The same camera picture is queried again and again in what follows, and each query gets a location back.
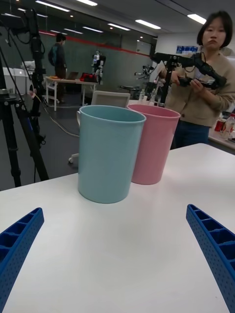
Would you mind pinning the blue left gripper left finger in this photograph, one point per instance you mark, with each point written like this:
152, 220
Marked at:
22, 239

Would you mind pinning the black tripod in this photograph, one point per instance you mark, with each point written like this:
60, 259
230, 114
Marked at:
11, 137
169, 85

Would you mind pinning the laptop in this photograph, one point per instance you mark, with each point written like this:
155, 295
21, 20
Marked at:
72, 76

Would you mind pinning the red case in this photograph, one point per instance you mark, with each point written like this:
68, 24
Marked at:
88, 77

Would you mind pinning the pale blue plastic bin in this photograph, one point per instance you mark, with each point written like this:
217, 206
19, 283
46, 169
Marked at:
110, 156

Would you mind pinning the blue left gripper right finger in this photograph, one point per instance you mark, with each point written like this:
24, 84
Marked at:
215, 244

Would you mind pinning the white-legged table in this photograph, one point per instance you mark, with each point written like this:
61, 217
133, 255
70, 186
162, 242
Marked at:
73, 81

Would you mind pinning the person's left hand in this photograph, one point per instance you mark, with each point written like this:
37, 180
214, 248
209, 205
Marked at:
197, 86

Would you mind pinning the black hand-held gripper device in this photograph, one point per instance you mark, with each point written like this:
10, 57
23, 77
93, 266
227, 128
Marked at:
210, 71

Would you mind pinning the pink plastic bin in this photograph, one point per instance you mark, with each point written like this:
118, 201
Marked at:
154, 146

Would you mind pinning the white plastic bottle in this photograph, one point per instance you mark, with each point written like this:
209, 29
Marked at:
230, 124

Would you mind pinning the small humanoid robot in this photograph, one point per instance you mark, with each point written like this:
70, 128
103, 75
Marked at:
99, 63

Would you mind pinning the white office chair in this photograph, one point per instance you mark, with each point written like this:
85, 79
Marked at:
110, 99

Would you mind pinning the white side table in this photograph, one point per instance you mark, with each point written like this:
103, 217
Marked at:
220, 141

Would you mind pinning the person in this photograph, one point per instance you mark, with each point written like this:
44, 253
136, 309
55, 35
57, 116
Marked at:
57, 56
195, 110

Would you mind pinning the red drink can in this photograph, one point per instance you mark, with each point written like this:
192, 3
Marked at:
220, 126

